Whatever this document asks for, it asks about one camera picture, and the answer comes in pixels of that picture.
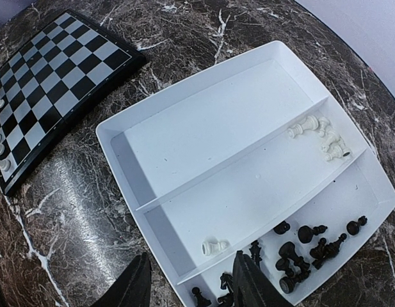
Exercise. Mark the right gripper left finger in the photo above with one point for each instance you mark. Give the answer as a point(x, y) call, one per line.
point(132, 287)

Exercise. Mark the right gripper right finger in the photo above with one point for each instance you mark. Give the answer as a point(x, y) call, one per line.
point(251, 287)

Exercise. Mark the white plastic compartment tray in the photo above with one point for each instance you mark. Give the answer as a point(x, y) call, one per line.
point(210, 156)

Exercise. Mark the black grey chessboard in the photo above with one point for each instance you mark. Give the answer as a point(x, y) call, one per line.
point(51, 82)

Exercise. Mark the pile of black chess pieces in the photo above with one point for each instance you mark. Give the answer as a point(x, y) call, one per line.
point(321, 253)

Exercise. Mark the pile of white chess pieces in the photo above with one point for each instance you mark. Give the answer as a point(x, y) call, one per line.
point(332, 144)

